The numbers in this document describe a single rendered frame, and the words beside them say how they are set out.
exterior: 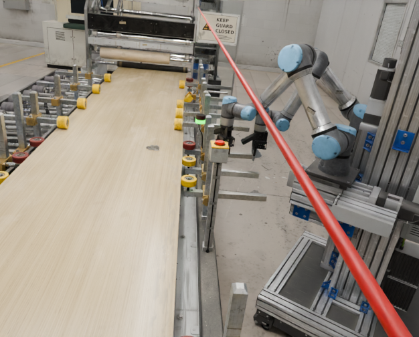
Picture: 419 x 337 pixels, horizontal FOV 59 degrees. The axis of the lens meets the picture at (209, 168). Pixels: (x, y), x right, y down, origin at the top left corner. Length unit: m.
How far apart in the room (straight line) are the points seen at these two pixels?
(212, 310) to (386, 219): 0.86
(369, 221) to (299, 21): 9.48
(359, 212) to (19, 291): 1.37
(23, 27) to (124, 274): 11.13
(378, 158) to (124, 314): 1.40
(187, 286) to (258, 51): 9.62
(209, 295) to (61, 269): 0.56
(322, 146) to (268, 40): 9.30
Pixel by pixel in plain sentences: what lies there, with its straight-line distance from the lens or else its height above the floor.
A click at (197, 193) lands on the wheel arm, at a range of 1.91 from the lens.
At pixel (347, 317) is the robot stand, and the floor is 0.21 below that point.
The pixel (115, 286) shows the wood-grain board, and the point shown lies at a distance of 1.25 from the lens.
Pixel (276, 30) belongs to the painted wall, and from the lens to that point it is 10.90.
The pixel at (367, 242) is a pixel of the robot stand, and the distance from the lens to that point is 2.21.
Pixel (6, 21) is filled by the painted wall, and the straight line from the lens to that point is 12.33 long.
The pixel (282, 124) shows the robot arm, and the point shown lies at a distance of 2.17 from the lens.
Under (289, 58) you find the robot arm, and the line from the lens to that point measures 1.71.
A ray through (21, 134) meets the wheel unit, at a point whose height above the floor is 0.92.
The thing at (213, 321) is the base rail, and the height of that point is 0.70.
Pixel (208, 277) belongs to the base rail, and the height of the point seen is 0.70.
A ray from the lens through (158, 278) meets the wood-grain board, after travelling 1.27.
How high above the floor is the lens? 1.75
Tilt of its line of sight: 25 degrees down
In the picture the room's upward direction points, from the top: 6 degrees clockwise
